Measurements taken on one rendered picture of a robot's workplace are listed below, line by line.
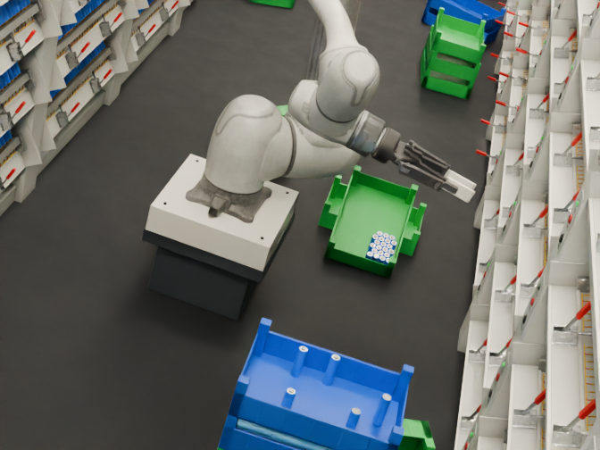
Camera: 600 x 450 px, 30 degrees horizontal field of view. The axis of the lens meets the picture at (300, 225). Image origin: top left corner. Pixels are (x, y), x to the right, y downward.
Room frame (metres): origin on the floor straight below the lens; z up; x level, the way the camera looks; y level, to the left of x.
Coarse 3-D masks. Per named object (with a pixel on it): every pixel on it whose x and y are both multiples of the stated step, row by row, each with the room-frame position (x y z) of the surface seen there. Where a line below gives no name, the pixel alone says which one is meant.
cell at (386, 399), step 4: (384, 396) 1.58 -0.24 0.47; (388, 396) 1.58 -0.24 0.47; (380, 400) 1.58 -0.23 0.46; (384, 400) 1.57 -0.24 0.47; (388, 400) 1.57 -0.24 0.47; (380, 404) 1.57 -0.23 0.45; (384, 404) 1.57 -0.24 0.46; (388, 404) 1.58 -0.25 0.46; (380, 408) 1.57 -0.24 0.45; (384, 408) 1.57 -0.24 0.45; (376, 412) 1.58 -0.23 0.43; (380, 412) 1.57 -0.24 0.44; (384, 412) 1.57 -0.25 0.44; (376, 416) 1.57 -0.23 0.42; (380, 416) 1.57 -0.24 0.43; (384, 416) 1.58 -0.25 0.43; (372, 420) 1.58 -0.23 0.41; (376, 420) 1.57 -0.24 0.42; (380, 420) 1.57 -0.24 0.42; (376, 424) 1.57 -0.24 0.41; (380, 424) 1.57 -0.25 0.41
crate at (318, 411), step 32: (256, 352) 1.67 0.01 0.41; (288, 352) 1.68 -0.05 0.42; (320, 352) 1.68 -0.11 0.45; (256, 384) 1.59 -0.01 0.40; (288, 384) 1.61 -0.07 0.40; (320, 384) 1.64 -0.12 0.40; (352, 384) 1.67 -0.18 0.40; (384, 384) 1.68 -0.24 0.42; (256, 416) 1.49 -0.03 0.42; (288, 416) 1.48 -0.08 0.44; (320, 416) 1.55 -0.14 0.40; (352, 448) 1.48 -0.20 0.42; (384, 448) 1.48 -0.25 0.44
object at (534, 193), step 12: (528, 192) 2.46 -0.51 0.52; (540, 192) 2.46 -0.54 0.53; (528, 204) 2.43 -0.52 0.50; (540, 204) 2.44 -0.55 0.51; (528, 216) 2.37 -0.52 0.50; (528, 240) 2.25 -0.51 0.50; (540, 240) 2.26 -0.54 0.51; (528, 252) 2.20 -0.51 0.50; (540, 252) 2.20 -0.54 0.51; (528, 264) 2.14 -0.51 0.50; (528, 276) 2.09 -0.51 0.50; (516, 288) 2.04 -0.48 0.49; (516, 300) 1.99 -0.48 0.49; (528, 300) 2.00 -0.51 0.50; (516, 312) 1.95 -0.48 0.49; (516, 324) 1.86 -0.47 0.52
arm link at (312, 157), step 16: (352, 0) 2.57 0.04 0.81; (352, 16) 2.57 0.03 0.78; (320, 32) 2.55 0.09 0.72; (320, 48) 2.54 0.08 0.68; (288, 112) 2.52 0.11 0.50; (304, 128) 2.46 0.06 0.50; (304, 144) 2.45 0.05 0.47; (320, 144) 2.46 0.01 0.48; (336, 144) 2.48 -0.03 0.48; (304, 160) 2.44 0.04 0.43; (320, 160) 2.46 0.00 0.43; (336, 160) 2.48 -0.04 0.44; (352, 160) 2.51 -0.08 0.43; (288, 176) 2.45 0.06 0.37; (304, 176) 2.46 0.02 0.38; (320, 176) 2.48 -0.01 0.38
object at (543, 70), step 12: (564, 0) 3.18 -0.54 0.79; (564, 12) 3.16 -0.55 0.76; (540, 60) 3.17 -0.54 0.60; (540, 72) 3.16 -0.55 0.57; (528, 84) 3.24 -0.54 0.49; (516, 120) 3.17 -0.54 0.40; (516, 132) 3.16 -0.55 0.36; (504, 144) 3.22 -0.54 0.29; (492, 180) 3.16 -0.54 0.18; (480, 204) 3.21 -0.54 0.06; (480, 216) 3.16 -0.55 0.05; (480, 228) 3.16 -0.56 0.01
